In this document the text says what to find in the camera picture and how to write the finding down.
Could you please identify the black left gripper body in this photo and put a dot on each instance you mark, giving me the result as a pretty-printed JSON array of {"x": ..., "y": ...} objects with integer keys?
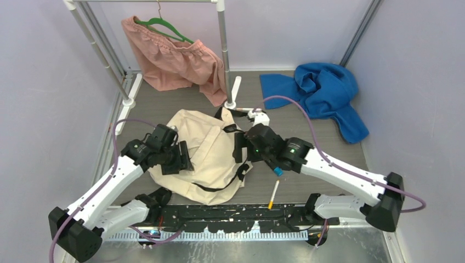
[{"x": 170, "y": 159}]

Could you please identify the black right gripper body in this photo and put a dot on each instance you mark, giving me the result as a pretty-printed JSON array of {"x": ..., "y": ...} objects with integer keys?
[{"x": 254, "y": 154}]

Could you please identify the cream canvas backpack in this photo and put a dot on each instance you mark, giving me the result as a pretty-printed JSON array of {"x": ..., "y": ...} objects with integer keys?
[{"x": 210, "y": 140}]

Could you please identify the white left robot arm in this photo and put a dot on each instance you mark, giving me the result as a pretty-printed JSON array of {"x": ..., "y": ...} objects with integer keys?
[{"x": 81, "y": 228}]

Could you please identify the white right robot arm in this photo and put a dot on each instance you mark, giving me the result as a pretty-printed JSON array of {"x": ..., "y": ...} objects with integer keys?
[{"x": 375, "y": 198}]

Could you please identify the black blue highlighter marker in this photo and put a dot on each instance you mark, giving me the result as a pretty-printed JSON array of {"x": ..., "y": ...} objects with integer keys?
[{"x": 277, "y": 170}]

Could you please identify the white yellow pen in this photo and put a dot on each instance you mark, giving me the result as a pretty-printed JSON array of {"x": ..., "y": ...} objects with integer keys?
[{"x": 273, "y": 194}]

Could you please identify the metal clothes rack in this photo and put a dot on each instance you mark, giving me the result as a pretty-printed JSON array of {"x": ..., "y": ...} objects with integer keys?
[{"x": 163, "y": 27}]

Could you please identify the blue cloth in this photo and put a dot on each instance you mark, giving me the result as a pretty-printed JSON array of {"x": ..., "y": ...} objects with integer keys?
[{"x": 324, "y": 91}]

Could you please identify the pink garment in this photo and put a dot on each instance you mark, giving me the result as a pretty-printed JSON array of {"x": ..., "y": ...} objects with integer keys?
[{"x": 167, "y": 64}]

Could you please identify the metal corner pole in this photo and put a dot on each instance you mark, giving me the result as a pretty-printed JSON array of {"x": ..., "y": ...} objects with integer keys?
[{"x": 360, "y": 31}]

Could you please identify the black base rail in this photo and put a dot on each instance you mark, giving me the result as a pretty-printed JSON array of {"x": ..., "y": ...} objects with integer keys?
[{"x": 233, "y": 218}]

